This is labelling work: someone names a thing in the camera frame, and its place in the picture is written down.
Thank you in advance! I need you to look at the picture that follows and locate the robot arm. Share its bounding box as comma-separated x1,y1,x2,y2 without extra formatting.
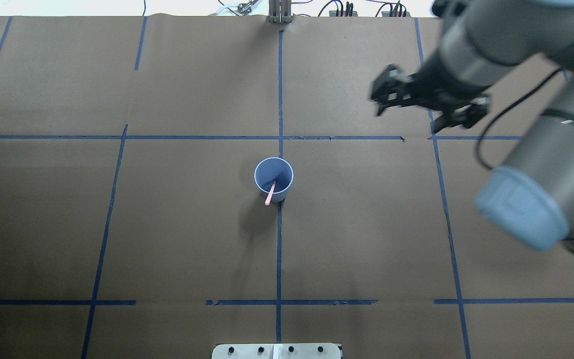
370,0,574,255

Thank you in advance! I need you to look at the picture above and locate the white camera pole with base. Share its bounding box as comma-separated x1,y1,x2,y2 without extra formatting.
211,343,344,359

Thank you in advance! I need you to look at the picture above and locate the blue paper cup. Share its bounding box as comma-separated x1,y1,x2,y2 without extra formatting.
253,157,294,203

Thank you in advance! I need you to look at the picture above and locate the pink chopstick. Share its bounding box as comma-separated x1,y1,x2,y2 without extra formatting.
264,180,277,206

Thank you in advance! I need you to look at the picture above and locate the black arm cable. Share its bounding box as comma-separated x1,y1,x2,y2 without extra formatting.
475,67,564,171

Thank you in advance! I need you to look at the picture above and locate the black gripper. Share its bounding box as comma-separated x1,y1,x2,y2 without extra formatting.
371,64,491,134

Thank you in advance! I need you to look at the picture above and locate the aluminium frame post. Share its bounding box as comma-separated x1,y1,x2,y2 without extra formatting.
268,0,293,23

